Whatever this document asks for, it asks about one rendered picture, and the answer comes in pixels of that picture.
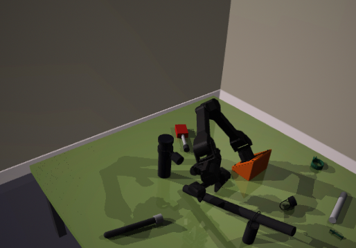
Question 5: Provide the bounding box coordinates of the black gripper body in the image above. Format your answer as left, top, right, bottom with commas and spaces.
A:
188, 167, 231, 198

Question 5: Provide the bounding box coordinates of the black cylindrical pipe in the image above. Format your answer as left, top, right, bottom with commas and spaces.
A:
182, 185, 296, 236

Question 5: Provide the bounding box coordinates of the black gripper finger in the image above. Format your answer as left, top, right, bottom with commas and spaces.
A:
215, 180, 226, 193
197, 194, 206, 202

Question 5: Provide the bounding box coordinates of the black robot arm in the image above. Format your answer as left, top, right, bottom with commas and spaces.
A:
190, 98, 257, 185

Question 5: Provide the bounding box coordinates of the black cylindrical post with cap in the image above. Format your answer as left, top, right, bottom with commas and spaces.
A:
157, 134, 174, 178

